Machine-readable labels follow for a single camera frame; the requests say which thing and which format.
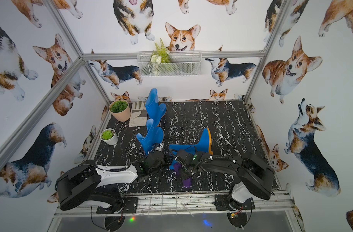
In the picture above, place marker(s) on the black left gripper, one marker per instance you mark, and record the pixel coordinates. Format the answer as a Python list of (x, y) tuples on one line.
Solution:
[(158, 156)]

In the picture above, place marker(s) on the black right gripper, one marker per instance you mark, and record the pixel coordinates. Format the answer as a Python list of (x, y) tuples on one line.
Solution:
[(182, 175)]

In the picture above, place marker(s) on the purple cloth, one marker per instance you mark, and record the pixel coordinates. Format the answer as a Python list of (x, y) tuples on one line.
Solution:
[(183, 174)]

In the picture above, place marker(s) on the blue rubber boot back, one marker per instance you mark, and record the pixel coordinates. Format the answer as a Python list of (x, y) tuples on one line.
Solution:
[(203, 145)]

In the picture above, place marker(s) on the blue rubber boot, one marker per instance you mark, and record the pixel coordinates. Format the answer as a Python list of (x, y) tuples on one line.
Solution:
[(154, 136), (203, 145), (155, 110)]

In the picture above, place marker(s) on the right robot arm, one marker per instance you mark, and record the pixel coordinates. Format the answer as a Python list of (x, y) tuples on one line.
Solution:
[(253, 176)]

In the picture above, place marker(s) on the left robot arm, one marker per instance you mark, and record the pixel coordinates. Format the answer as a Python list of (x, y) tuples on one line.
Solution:
[(86, 184)]

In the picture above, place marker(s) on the small white plant pot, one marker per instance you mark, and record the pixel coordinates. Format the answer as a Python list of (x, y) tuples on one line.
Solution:
[(113, 141)]

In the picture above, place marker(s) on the green moss in white pot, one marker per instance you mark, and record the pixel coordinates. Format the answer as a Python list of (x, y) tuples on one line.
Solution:
[(107, 135)]

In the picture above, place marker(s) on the pink ribbed plant pot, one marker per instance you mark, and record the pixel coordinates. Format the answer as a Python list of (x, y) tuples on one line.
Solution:
[(123, 116)]

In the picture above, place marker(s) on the green plant in pink pot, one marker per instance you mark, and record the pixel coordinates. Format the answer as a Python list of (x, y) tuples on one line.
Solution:
[(118, 106)]

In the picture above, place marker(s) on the fern with white flower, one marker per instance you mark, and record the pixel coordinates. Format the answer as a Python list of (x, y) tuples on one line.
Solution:
[(160, 59)]

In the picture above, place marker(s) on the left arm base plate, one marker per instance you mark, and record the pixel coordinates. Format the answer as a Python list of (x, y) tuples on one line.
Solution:
[(127, 205)]

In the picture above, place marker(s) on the aluminium front rail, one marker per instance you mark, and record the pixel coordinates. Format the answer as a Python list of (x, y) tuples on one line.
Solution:
[(182, 203)]

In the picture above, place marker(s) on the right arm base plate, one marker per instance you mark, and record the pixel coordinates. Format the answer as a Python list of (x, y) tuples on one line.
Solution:
[(224, 202)]

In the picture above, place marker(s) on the white wire wall basket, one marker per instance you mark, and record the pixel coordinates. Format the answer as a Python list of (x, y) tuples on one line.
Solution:
[(172, 64)]

